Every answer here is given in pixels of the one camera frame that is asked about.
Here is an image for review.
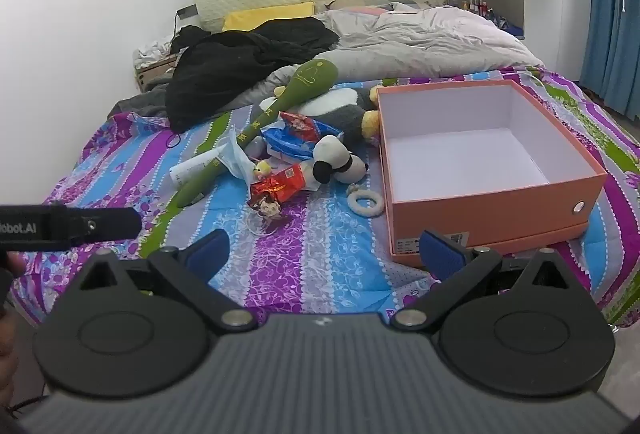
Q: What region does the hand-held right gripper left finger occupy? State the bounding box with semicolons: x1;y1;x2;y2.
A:
80;229;253;335

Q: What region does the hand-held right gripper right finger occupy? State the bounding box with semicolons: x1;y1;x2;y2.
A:
390;229;571;332

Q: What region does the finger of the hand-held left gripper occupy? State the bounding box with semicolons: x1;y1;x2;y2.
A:
65;208;143;245

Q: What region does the orange cardboard box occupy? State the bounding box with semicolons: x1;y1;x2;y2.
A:
376;80;609;267

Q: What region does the blue and red packet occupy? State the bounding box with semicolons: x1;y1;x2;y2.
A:
261;111;347;163

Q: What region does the person's left hand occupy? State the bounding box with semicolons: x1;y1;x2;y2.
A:
0;252;25;279

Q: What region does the white tube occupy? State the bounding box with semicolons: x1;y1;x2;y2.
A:
170;149;221;189

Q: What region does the colourful striped bed sheet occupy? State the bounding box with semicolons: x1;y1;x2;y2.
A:
10;66;640;330

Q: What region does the dark grey cloth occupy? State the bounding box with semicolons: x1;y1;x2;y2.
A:
107;81;173;119

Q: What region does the black and white plush dog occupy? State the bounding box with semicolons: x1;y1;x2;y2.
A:
311;134;371;185

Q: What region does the brown cardboard box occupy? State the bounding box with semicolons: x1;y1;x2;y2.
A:
135;56;178;93

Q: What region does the grey penguin plush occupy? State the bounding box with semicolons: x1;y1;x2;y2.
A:
257;84;382;145

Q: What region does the white cloth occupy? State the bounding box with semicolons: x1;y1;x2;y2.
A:
132;36;176;69

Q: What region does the black clothing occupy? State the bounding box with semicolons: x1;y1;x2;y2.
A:
165;17;341;133

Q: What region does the grey duvet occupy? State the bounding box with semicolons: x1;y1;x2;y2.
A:
227;2;546;107

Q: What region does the black charger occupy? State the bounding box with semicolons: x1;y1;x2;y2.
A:
175;5;198;39

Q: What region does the yellow pillow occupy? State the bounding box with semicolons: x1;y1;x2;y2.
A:
221;2;316;33

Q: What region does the blue bag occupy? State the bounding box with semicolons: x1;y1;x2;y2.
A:
492;11;525;38

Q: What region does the row of small bottles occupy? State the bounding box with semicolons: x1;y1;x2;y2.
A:
452;0;493;17

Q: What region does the pink pillow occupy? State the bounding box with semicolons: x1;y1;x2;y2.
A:
327;4;396;17

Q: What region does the blue curtain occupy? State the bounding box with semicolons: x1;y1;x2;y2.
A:
579;0;640;117

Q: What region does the cartoon figure keychain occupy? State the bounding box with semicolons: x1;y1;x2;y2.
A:
247;196;288;235

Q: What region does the white ring toy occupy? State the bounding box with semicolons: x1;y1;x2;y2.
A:
346;184;386;216

